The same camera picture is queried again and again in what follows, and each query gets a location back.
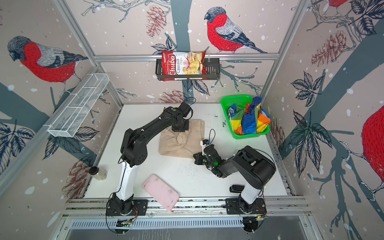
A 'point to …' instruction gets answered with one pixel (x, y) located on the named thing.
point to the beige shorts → (183, 144)
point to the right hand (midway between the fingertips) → (192, 158)
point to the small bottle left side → (97, 173)
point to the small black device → (236, 188)
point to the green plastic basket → (228, 100)
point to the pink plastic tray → (161, 191)
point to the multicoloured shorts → (251, 119)
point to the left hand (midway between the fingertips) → (185, 129)
